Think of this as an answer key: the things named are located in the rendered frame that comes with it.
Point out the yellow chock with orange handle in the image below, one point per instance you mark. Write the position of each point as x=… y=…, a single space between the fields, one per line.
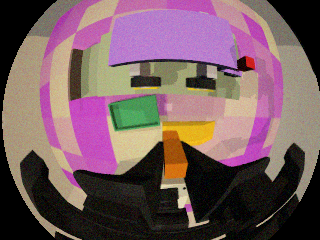
x=193 y=133

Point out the red-headed pin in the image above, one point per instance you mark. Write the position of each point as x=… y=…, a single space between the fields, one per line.
x=245 y=64

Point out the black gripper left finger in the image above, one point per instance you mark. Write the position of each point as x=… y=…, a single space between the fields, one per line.
x=140 y=186

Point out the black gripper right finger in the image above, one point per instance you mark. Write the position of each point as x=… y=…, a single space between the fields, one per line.
x=209 y=181

